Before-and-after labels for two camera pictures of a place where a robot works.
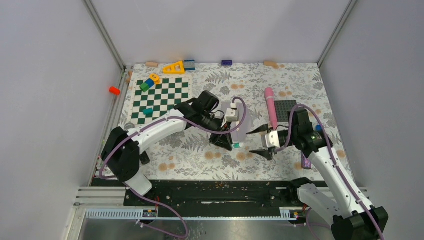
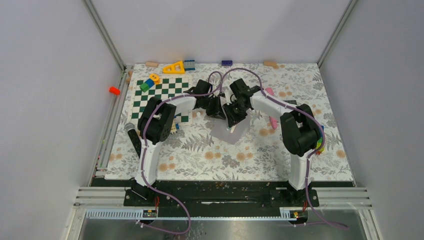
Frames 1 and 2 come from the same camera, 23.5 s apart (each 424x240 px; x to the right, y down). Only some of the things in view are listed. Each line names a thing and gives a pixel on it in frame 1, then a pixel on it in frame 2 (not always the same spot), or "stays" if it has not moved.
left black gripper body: [211, 122] -> [212, 105]
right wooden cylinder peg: [271, 63] stays
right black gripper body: [285, 133] -> [235, 111]
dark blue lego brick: [227, 62] stays
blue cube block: [150, 82] stays
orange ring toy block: [155, 77] stays
